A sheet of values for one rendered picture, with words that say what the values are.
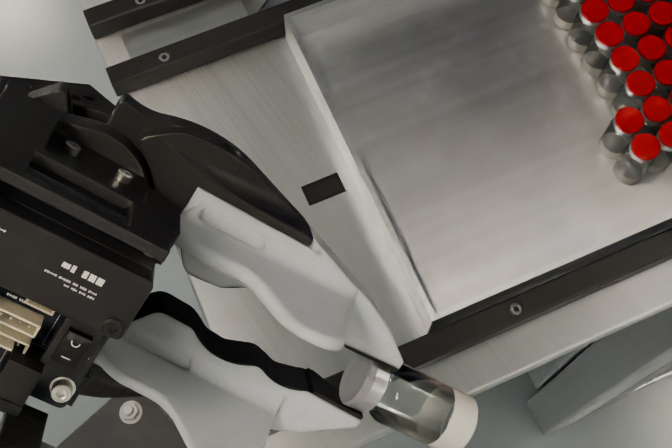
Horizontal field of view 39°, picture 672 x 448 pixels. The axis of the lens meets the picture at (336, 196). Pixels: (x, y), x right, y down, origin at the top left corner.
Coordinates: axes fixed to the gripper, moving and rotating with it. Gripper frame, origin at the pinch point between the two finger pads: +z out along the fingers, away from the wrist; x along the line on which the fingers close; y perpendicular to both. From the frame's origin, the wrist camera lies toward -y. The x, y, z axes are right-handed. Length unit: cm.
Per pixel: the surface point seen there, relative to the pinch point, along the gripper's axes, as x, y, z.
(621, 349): -8, -58, 53
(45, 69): -36, -149, -15
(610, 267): 3.7, -28.0, 25.5
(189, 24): 0.1, -47.9, -5.8
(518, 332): -3.6, -27.7, 22.5
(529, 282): -0.1, -27.8, 20.9
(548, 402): -26, -85, 70
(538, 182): 5.4, -34.8, 20.7
